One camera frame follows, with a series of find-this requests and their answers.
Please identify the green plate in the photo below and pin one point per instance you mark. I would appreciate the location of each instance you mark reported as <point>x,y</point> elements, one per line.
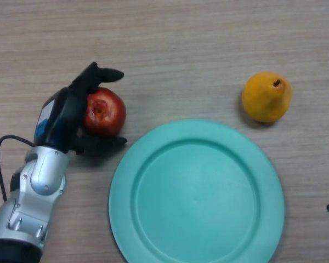
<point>197,197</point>

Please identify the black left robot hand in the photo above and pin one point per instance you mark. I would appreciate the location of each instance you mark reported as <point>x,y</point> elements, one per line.
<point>63,120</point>

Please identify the yellow pear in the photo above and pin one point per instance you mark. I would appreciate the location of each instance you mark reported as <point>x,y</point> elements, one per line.
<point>266,98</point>

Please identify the red apple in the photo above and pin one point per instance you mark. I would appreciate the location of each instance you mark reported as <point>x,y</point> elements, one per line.
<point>107,112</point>

